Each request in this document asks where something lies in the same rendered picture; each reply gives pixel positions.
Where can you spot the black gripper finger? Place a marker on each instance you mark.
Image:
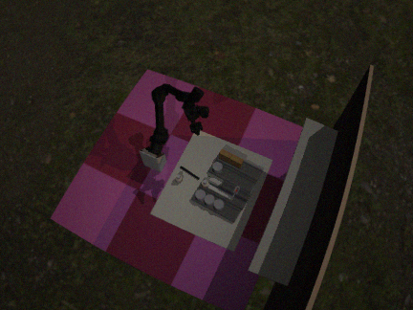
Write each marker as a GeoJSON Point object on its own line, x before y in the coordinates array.
{"type": "Point", "coordinates": [196, 129]}
{"type": "Point", "coordinates": [191, 113]}

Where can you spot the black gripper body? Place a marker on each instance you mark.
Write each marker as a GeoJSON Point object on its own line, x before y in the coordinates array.
{"type": "Point", "coordinates": [190, 105]}

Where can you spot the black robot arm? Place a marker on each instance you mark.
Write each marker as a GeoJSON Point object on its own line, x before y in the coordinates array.
{"type": "Point", "coordinates": [158, 96]}

